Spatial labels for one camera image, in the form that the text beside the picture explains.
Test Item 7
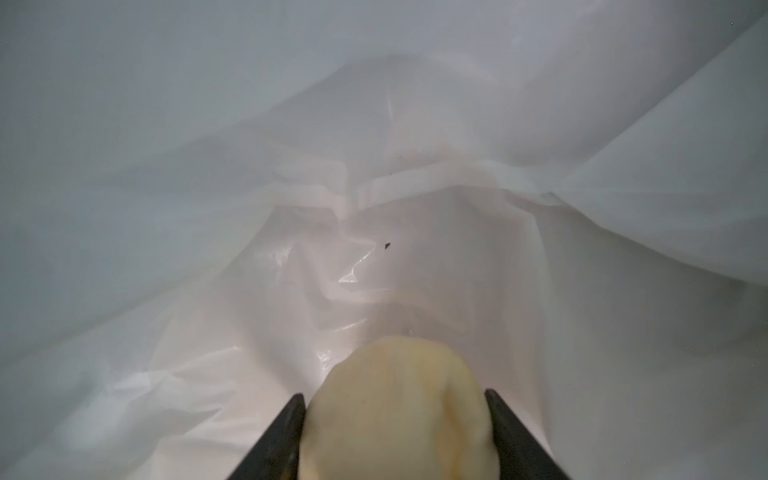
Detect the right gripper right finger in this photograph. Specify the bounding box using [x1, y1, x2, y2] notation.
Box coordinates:
[484, 389, 570, 480]

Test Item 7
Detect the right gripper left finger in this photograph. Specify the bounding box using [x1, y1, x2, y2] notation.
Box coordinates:
[228, 393, 306, 480]

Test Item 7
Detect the pale yellow round fruit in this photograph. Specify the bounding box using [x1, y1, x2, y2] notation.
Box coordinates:
[298, 336, 500, 479]

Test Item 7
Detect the white plastic bag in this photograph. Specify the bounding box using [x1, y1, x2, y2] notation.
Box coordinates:
[1, 1, 767, 479]

